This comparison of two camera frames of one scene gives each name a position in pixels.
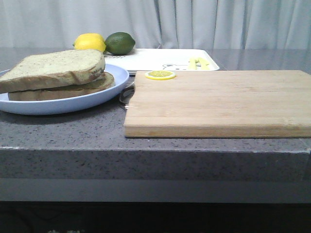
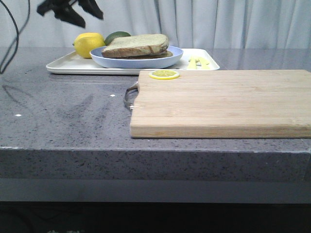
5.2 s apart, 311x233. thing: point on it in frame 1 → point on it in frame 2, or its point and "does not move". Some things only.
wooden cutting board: x=221 y=104 does not move
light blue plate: x=47 y=107 → x=96 y=54
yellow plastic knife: x=200 y=64 does not move
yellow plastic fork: x=191 y=66 does not move
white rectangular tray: x=166 y=59 → x=70 y=63
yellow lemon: x=90 y=41 does not move
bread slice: x=50 y=68 → x=137 y=45
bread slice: x=105 y=84 → x=164 y=55
